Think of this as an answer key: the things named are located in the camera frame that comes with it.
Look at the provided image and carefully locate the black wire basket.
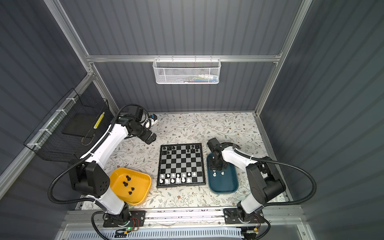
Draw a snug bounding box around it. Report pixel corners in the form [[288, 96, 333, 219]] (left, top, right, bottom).
[[24, 89, 113, 163]]

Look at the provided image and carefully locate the teal plastic tray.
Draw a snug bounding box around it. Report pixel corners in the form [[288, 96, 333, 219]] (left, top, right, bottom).
[[207, 164, 239, 195]]

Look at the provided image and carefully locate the white wire mesh basket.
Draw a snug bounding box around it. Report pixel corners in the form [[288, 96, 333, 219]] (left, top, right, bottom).
[[153, 58, 222, 85]]

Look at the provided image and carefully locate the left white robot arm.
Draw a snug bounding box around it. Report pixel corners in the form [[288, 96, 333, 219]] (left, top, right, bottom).
[[69, 114, 158, 226]]

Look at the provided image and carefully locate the black white chessboard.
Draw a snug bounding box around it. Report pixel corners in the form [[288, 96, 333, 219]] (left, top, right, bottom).
[[157, 143, 206, 189]]

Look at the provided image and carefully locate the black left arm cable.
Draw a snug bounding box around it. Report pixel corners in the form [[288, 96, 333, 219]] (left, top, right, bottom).
[[46, 103, 151, 207]]

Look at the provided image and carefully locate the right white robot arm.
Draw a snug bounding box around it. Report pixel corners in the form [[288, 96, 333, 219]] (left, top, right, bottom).
[[207, 138, 286, 223]]

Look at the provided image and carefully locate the yellow plastic tray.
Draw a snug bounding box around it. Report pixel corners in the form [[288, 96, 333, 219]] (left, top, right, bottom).
[[110, 168, 152, 206]]

